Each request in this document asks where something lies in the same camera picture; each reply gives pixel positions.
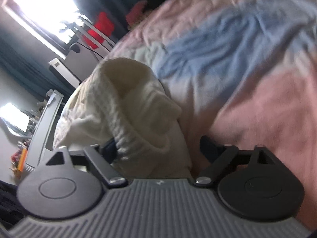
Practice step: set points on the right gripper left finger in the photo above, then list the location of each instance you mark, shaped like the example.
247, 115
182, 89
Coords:
68, 184

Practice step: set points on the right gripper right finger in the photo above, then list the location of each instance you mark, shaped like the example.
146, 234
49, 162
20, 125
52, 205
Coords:
253, 184

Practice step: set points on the cream knit zip sweater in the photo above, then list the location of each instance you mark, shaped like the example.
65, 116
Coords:
122, 100

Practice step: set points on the pink clothes pile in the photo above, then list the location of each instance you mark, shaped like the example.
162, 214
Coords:
136, 12

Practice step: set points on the white dresser desk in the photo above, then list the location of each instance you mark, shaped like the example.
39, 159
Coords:
42, 139

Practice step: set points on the orange box on desk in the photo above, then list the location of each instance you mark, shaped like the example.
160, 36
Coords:
22, 159

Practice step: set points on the arched vanity mirror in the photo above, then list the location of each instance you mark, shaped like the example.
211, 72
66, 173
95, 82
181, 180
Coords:
15, 120

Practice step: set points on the dark teal left curtain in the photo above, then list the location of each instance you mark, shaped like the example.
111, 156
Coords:
27, 71

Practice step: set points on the pastel patchwork bed quilt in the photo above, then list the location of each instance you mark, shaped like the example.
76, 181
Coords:
243, 72

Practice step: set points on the white metal rack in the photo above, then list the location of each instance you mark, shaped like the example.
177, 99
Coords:
81, 26

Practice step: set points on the red hanging bag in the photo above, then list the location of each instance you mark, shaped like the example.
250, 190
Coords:
104, 24

